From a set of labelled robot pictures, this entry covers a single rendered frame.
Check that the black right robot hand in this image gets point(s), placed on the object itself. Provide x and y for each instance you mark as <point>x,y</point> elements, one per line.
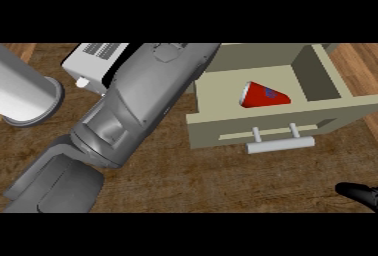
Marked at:
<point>361,193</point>

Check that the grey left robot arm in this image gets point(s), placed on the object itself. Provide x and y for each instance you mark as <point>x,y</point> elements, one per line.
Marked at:
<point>133,100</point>

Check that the beige drawer front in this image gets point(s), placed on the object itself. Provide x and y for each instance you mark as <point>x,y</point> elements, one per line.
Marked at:
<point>215,128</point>

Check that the red can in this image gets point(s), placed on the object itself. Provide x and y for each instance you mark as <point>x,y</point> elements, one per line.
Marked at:
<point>260,96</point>

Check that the beige open drawer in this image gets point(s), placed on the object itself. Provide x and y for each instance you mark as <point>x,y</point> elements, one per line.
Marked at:
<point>230,86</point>

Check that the white box appliance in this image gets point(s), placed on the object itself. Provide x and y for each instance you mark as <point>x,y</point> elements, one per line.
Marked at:
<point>88,65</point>

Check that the white cylindrical container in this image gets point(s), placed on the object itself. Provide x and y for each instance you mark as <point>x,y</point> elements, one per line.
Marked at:
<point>22,90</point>

